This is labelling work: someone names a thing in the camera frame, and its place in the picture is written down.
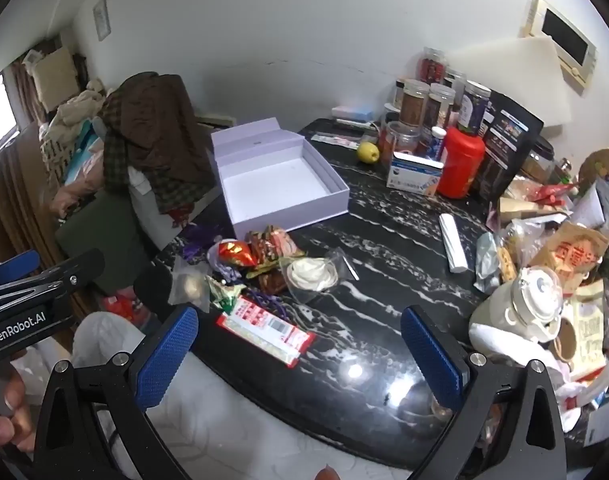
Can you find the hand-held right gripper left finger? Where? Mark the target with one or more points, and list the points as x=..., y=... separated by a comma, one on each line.
x=167, y=355

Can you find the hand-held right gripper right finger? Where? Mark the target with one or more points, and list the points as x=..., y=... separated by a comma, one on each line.
x=432, y=360

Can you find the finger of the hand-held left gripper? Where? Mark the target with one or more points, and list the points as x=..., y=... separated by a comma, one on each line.
x=14, y=265
x=79, y=265

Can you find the clear bag with beige item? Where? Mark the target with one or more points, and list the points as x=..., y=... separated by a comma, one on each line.
x=189, y=286

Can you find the shiny red snack packet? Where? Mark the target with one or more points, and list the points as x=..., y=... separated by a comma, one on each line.
x=234, y=253

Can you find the dark red snack packet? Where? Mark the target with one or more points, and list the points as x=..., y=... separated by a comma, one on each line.
x=273, y=282

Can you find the lavender gift box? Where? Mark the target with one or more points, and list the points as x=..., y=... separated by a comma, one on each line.
x=274, y=180

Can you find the person's left hand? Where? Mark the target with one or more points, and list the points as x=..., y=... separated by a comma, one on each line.
x=7, y=410

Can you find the green cushion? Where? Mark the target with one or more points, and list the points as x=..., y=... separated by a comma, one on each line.
x=99, y=240

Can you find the red item in clear tub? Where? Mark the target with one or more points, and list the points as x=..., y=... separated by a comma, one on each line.
x=119, y=307

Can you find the white quilted cloth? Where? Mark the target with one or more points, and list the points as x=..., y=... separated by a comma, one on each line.
x=224, y=425

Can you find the white cushion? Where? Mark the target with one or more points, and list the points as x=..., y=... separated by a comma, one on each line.
x=152, y=210

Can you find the long red and white packet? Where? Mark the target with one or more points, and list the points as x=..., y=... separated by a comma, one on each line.
x=264, y=330

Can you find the white kettle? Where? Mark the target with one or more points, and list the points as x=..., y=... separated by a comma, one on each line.
x=524, y=305

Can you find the silver foil bag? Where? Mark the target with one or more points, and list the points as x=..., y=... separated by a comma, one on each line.
x=487, y=262

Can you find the white plastic bag roll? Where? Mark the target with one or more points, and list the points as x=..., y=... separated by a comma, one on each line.
x=453, y=242

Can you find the purple feather bundle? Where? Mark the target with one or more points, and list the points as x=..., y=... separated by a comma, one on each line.
x=200, y=240

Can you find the small clear bag with stick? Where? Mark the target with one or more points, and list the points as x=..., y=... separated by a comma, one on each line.
x=347, y=266

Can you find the checked scarf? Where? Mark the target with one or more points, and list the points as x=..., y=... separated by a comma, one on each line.
x=184, y=190

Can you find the brown paper cup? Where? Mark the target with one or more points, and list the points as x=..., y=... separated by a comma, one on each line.
x=567, y=340

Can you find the pile of clothes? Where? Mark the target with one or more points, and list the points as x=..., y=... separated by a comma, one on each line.
x=72, y=125

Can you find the orange and green snack packet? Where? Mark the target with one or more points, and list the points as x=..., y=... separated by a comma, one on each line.
x=260, y=245

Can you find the clear cup with cream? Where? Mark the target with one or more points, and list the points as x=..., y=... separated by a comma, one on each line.
x=312, y=272

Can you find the brown garment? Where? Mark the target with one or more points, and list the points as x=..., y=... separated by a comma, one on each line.
x=149, y=120

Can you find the pink snack packet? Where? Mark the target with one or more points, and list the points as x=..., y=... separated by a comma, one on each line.
x=287, y=244

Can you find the brown paper bag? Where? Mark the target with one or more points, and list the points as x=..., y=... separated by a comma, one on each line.
x=574, y=250

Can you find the blue and white carton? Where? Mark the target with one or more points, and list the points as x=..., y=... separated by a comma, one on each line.
x=414, y=175

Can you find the cream pillow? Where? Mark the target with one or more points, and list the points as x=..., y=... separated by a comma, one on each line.
x=54, y=77

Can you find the red plastic canister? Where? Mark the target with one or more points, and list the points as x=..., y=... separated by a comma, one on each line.
x=459, y=165

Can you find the red snack bag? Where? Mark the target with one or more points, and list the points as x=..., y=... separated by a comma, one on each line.
x=554, y=192

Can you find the yellow lemon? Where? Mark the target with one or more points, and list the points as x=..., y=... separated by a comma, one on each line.
x=368, y=153

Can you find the black stand-up pouch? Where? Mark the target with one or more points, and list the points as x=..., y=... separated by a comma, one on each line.
x=509, y=145

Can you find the jar with brown contents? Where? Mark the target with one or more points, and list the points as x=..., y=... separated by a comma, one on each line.
x=414, y=105

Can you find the jar with dark label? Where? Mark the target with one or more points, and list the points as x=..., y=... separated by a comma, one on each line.
x=473, y=107

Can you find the light blue flat box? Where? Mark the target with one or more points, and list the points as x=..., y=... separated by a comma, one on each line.
x=353, y=112

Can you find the woven basket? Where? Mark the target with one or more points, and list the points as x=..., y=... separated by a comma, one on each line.
x=604, y=160

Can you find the jar with red contents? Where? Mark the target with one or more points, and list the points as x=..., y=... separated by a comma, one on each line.
x=431, y=66

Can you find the white foam board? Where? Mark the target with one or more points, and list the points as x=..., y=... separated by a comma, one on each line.
x=514, y=75

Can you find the small wall frame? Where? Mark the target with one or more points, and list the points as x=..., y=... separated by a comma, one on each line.
x=101, y=17

